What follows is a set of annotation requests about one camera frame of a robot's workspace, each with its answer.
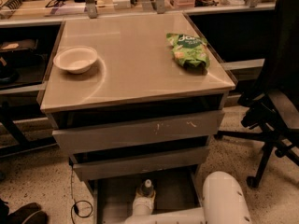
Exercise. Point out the open bottom drawer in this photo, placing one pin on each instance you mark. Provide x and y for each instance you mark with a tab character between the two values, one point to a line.
175	191

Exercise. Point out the grey drawer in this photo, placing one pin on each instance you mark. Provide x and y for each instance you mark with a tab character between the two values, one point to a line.
138	132
141	164

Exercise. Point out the long background workbench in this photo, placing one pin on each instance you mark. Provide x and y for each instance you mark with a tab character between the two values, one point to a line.
36	13

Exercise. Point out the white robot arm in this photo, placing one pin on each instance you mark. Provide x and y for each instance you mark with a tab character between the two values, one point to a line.
223	203

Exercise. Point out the clear plastic water bottle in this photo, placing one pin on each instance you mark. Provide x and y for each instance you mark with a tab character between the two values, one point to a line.
147	185

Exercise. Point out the green snack bag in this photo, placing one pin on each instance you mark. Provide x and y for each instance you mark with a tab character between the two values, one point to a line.
189	51

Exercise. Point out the white paper bowl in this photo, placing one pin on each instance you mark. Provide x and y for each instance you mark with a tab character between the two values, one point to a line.
75	60

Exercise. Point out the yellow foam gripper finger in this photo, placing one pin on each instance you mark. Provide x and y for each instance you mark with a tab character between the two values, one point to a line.
145	193

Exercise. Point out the middle grey drawer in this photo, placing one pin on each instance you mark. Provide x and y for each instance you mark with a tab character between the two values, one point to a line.
141	164

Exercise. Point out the black office chair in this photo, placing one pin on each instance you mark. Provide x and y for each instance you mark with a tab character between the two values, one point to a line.
273	99

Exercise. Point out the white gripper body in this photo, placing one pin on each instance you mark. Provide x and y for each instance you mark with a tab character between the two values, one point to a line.
143	202

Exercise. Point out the black eyeglasses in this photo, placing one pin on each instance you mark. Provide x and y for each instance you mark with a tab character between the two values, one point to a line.
55	3

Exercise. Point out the grey drawer cabinet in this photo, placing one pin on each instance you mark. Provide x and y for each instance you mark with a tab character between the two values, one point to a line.
135	77

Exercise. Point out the top grey drawer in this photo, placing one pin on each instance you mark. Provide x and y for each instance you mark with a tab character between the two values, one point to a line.
138	132

